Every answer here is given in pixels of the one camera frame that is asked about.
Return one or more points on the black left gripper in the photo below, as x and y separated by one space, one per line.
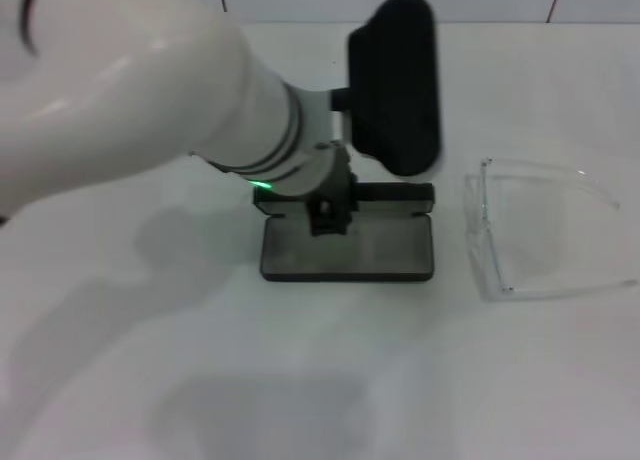
332 210

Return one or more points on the black glasses case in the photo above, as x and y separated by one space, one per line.
350 260

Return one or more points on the clear white glasses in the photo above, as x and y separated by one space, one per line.
482 215

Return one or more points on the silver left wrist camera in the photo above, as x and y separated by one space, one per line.
395 80

